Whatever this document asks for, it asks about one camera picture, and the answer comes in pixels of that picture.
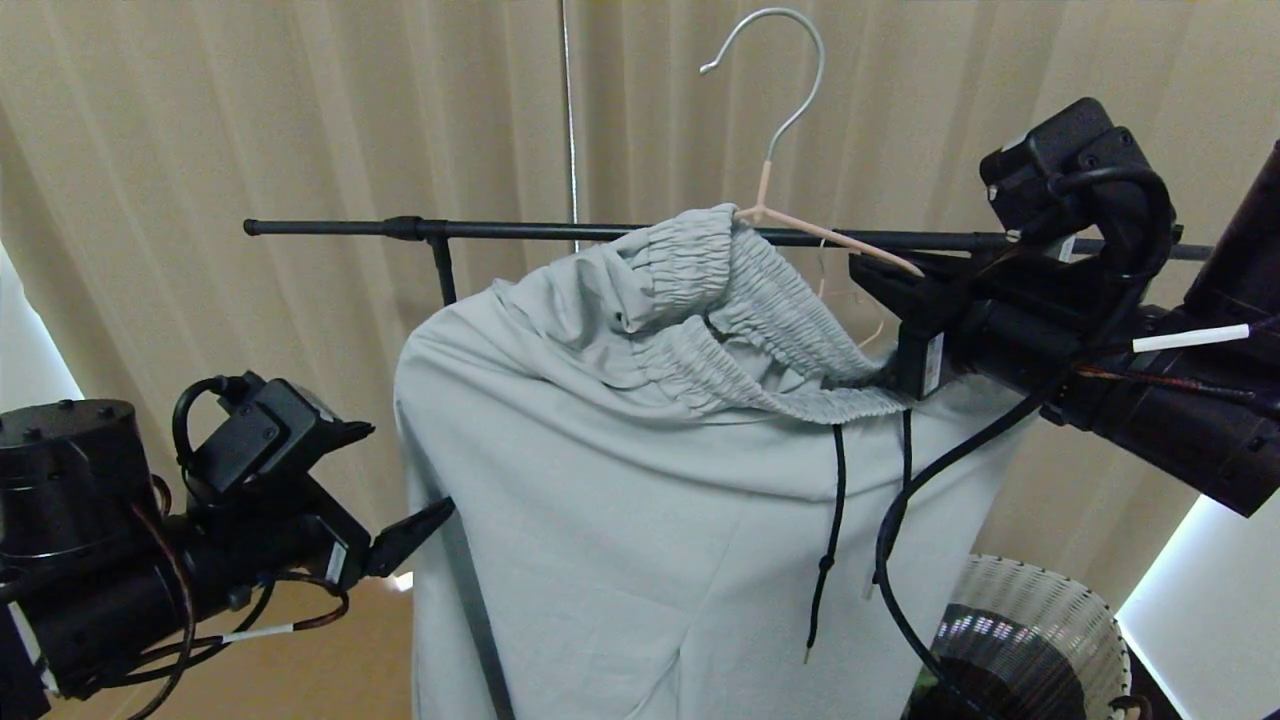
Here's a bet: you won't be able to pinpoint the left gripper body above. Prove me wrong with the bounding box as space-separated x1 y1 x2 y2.
185 490 373 621

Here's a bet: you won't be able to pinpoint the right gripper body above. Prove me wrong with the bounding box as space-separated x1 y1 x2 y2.
895 290 1101 401

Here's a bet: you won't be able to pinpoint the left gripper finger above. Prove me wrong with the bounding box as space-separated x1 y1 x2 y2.
365 497 457 579

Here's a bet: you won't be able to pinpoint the pink clothes hanger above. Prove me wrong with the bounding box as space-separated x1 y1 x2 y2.
700 8 926 279
815 240 889 351

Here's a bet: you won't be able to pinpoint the pale grey shorts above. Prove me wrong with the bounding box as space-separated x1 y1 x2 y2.
393 203 1041 720

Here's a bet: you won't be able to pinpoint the white laundry basket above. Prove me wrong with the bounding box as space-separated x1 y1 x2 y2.
905 555 1133 720

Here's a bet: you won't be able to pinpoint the black clothes rack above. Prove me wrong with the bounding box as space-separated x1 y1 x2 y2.
243 215 1216 307

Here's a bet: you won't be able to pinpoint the beige curtain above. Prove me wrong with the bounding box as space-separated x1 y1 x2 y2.
0 0 1280 611

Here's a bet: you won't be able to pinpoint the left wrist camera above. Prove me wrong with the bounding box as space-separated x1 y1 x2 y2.
185 375 376 501

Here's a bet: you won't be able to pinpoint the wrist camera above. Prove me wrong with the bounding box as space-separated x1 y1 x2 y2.
980 97 1176 246
185 375 376 501

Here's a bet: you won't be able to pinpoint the black cable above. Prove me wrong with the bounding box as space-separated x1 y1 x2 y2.
172 375 253 491
873 163 1179 716

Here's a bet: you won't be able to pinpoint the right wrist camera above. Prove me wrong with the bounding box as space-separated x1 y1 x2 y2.
980 97 1176 246

